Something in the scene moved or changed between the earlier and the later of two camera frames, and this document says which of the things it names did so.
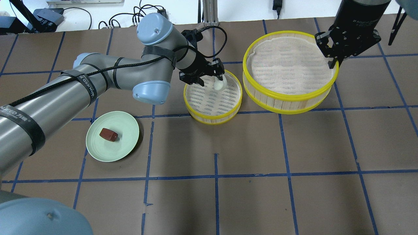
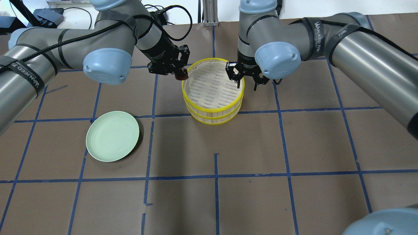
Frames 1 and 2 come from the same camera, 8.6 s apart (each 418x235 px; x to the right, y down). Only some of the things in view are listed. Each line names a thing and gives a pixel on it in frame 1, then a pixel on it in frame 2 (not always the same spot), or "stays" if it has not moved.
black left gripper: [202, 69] to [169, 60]
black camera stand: [44, 20] stays
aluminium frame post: [210, 8] stays
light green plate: [106, 150] stays
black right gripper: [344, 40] to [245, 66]
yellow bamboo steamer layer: [287, 72] to [209, 88]
